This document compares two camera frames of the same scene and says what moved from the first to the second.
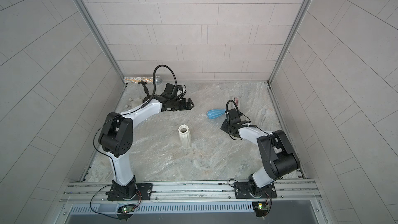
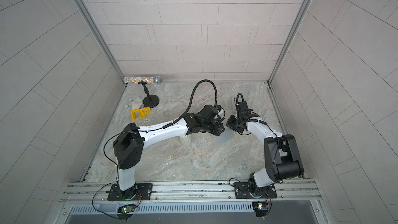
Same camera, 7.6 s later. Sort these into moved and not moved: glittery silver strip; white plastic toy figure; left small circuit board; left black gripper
Moved: left black gripper
Not moved: white plastic toy figure; glittery silver strip; left small circuit board
